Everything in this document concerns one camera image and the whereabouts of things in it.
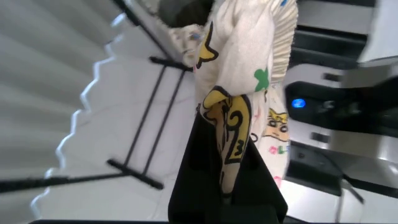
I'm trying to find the black clothes rack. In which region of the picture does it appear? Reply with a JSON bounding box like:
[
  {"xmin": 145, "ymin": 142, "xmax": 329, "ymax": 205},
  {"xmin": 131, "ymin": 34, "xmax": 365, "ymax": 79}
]
[{"xmin": 0, "ymin": 0, "xmax": 194, "ymax": 194}]

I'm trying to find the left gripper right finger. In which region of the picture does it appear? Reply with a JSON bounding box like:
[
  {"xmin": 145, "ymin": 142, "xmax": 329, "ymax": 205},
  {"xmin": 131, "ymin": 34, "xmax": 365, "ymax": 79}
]
[{"xmin": 231, "ymin": 139, "xmax": 289, "ymax": 222}]

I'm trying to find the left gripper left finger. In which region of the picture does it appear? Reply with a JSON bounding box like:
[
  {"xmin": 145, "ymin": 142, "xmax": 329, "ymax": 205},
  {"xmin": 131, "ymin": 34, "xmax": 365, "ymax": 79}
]
[{"xmin": 167, "ymin": 113, "xmax": 224, "ymax": 220}]

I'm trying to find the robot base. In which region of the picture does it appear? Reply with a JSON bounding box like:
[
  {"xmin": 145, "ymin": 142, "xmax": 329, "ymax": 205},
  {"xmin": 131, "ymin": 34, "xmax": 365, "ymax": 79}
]
[{"xmin": 284, "ymin": 0, "xmax": 398, "ymax": 200}]

